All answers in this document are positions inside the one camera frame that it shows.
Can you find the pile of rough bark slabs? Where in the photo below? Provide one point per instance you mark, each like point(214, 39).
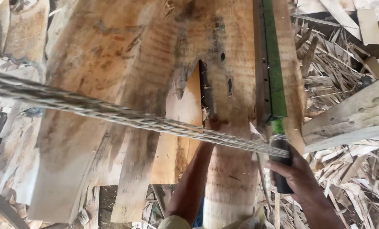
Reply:
point(11, 105)

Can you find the heap of wood offcut strips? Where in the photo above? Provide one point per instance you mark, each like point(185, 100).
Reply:
point(345, 178)

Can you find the person's pale yellow sleeve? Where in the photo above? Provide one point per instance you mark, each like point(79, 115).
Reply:
point(175, 223)

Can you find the wide stained wooden slab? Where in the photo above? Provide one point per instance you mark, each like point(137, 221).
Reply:
point(106, 63)

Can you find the grey wooden beam with holes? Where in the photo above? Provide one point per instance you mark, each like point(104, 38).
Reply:
point(351, 117)

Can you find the dark metal guide rail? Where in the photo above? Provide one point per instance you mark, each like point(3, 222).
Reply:
point(262, 57)

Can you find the person's right hand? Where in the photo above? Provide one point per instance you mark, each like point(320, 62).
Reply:
point(299, 176)

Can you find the pale smooth wooden board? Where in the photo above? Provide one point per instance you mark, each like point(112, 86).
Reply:
point(183, 105)

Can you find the thin wooden edge strip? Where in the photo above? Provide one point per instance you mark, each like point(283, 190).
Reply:
point(291, 73)

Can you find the narrow rough wooden plank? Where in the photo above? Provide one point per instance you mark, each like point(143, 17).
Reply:
point(232, 178)

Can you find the person's left hand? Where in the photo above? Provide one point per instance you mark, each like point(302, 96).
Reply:
point(215, 123)

